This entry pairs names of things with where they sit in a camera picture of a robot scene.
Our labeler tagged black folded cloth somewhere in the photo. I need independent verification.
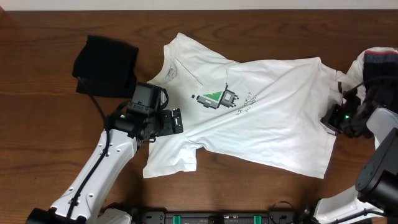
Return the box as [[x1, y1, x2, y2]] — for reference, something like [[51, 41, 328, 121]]
[[72, 35, 139, 98]]

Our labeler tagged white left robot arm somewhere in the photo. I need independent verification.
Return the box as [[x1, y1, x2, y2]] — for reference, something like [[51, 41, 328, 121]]
[[26, 108, 183, 223]]

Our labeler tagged white printed t-shirt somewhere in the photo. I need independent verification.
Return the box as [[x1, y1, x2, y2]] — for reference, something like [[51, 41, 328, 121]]
[[143, 34, 341, 179]]

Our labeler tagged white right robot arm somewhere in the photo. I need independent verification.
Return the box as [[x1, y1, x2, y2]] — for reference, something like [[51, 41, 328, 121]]
[[313, 108, 397, 223]]

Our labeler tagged dark navy striped garment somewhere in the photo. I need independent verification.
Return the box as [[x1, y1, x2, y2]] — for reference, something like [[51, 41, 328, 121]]
[[363, 50, 397, 107]]

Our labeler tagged white crumpled garment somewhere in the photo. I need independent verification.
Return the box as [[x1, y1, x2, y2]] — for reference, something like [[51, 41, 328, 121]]
[[330, 47, 397, 103]]

